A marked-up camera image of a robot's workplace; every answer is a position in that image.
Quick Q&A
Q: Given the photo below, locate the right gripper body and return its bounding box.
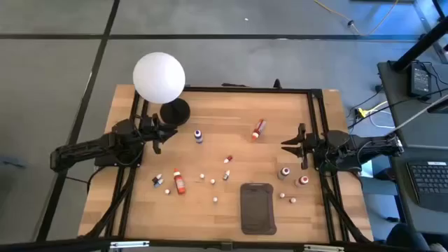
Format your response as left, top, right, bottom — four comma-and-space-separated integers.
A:
297, 122, 320, 172

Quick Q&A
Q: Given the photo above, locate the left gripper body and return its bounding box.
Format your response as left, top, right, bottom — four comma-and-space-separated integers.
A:
141, 112, 163, 155

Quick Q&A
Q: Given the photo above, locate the large orange-capped colouring bottle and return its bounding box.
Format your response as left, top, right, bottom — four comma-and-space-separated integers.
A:
251, 118, 267, 141

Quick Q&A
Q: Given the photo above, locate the large red colouring bottle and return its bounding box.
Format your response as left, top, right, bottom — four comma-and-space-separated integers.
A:
173, 168, 187, 195

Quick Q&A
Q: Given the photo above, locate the dark translucent plastic bin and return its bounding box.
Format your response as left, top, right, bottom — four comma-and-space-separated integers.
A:
239, 182, 278, 236

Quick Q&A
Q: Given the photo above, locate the white globe table lamp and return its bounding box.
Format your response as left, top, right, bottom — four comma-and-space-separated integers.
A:
132, 51, 192, 127

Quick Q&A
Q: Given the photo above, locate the yellow power plug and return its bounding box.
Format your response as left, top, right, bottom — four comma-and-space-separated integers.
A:
356, 101, 389, 119

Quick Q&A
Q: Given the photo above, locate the grey desk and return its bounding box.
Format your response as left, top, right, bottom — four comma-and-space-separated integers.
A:
387, 146, 448, 235
377, 59, 448, 148

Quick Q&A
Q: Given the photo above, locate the black laptop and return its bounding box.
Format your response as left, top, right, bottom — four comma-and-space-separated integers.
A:
405, 160, 448, 214

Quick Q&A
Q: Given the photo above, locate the black power adapter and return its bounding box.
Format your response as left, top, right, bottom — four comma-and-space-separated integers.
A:
407, 62, 433, 99

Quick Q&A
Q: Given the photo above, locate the black crossbar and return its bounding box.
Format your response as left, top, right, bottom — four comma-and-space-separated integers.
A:
0, 237, 448, 252

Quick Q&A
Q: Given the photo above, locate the black pole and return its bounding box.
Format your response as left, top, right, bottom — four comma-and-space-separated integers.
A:
394, 16, 448, 74

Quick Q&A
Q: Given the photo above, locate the black aluminium table frame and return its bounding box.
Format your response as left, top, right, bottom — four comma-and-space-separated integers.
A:
78, 85, 374, 246

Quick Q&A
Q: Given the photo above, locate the silver bracket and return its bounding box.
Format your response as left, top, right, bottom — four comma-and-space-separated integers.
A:
303, 244, 346, 252
109, 240, 151, 250

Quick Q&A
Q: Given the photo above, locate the yellow extension cable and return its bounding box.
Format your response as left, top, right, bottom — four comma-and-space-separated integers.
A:
313, 0, 400, 38

